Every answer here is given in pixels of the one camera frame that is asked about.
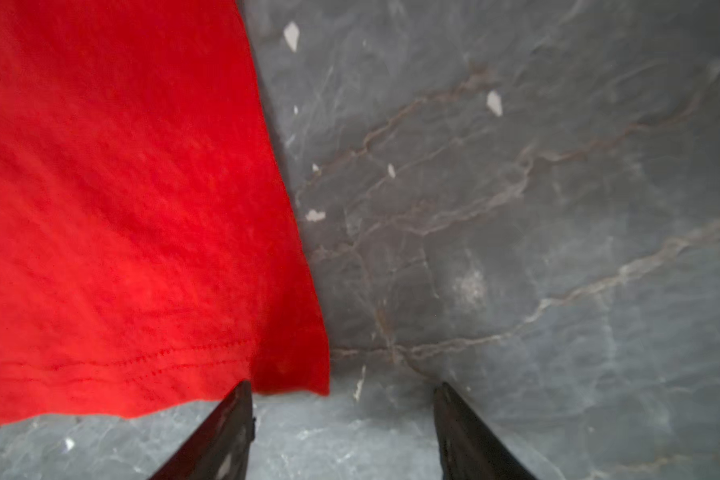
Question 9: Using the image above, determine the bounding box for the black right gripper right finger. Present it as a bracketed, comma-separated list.
[433, 382, 536, 480]

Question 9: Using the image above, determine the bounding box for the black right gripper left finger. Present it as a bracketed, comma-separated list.
[150, 380, 256, 480]

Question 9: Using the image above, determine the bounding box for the red t shirt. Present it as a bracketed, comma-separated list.
[0, 1, 330, 425]

